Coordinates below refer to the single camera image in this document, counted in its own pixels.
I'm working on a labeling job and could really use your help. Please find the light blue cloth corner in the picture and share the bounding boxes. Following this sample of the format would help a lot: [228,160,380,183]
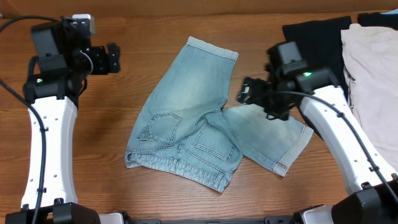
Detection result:
[382,9,398,15]

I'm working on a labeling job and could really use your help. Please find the beige cloth garment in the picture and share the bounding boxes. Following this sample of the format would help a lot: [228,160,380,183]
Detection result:
[341,24,397,169]

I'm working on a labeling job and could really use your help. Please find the black t-shirt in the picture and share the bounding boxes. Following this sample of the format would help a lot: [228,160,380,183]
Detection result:
[282,13,397,100]

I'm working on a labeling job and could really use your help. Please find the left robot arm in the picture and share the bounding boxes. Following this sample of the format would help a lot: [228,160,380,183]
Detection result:
[5,14,126,224]

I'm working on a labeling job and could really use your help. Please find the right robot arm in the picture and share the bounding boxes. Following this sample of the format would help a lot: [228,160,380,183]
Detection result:
[238,42,397,224]

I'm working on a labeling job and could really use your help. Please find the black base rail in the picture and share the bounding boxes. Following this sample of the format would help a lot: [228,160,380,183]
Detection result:
[124,215,296,224]

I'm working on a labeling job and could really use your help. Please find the light blue denim shorts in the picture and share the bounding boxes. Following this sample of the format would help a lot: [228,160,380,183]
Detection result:
[124,37,313,192]

